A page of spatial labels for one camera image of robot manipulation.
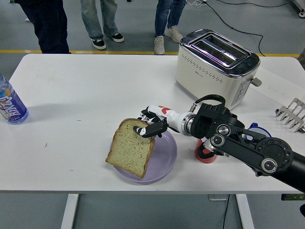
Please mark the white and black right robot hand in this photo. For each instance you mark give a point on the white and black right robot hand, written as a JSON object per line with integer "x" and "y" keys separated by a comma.
{"x": 171, "y": 117}

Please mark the brown-crusted bread slice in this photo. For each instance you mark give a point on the brown-crusted bread slice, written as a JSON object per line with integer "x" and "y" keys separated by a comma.
{"x": 131, "y": 152}

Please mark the grey toaster lever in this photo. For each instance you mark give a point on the grey toaster lever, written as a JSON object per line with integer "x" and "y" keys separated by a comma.
{"x": 257, "y": 82}

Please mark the blue-labelled water bottle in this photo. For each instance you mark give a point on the blue-labelled water bottle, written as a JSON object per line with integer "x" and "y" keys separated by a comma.
{"x": 12, "y": 105}

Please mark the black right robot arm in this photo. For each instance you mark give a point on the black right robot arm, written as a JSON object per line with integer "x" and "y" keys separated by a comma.
{"x": 250, "y": 143}

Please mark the purple plate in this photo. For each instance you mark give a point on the purple plate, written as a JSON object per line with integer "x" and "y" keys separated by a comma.
{"x": 164, "y": 152}

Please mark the red enamel mug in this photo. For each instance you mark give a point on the red enamel mug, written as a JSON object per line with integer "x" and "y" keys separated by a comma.
{"x": 199, "y": 150}

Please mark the cream and chrome toaster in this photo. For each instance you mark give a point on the cream and chrome toaster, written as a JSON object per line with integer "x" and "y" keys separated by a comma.
{"x": 205, "y": 81}

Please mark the blue enamel mug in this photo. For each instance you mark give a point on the blue enamel mug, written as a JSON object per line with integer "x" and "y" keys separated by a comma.
{"x": 259, "y": 130}

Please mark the grey under-table control box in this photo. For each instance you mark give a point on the grey under-table control box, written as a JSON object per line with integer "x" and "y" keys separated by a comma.
{"x": 218, "y": 197}

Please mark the metal toast rack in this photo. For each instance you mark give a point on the metal toast rack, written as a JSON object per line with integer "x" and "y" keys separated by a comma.
{"x": 291, "y": 114}

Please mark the white table leg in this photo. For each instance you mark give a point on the white table leg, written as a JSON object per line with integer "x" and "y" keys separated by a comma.
{"x": 69, "y": 212}
{"x": 245, "y": 212}

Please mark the person in light jeans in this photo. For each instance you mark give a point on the person in light jeans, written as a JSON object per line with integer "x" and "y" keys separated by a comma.
{"x": 95, "y": 19}

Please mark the black table control panel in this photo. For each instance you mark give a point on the black table control panel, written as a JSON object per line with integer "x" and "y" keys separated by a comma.
{"x": 293, "y": 197}

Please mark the person in olive trousers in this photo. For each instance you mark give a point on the person in olive trousers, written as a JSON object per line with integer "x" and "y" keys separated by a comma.
{"x": 302, "y": 52}

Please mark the person in dark trousers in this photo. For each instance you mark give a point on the person in dark trousers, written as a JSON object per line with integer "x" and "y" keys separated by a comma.
{"x": 50, "y": 23}

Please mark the white equipment frame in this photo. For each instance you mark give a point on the white equipment frame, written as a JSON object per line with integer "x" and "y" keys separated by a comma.
{"x": 300, "y": 6}

